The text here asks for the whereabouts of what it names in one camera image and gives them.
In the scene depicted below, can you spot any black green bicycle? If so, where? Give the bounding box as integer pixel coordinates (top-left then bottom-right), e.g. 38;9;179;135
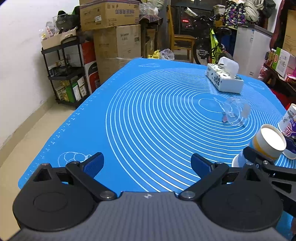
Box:
185;7;233;65

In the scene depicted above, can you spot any lower cardboard box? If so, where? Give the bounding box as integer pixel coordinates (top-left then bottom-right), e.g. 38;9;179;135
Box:
93;25;142;84

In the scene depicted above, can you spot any upper cardboard box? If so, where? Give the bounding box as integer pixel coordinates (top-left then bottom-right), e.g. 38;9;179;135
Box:
79;0;139;31

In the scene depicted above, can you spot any blue silicone baking mat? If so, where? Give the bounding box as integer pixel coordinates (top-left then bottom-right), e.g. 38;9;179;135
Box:
17;57;296;241

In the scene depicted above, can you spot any white tissue box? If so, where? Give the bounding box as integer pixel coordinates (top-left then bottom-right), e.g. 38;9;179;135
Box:
206;57;244;94

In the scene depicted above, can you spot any clear glass cup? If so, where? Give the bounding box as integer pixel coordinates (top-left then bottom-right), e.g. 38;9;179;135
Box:
222;97;251;126

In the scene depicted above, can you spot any green white carton box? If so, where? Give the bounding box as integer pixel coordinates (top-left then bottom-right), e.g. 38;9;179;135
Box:
272;47;290;77

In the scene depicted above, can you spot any yellow toy truck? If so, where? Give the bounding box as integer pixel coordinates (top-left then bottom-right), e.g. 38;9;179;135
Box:
147;50;161;59

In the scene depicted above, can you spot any cardboard box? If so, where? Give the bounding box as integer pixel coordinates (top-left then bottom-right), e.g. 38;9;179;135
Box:
93;25;142;84
79;0;139;31

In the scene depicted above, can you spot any wooden chair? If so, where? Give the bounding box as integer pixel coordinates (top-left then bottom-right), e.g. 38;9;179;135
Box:
166;4;196;63

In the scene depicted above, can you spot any purple white paper cup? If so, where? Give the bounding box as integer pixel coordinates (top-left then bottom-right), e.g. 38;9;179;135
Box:
278;103;296;160

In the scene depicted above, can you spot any cream paper cup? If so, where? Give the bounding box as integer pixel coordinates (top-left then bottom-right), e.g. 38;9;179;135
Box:
231;124;287;167

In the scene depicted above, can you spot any black metal shelf rack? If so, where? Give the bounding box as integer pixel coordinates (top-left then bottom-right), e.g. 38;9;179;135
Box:
41;35;90;108

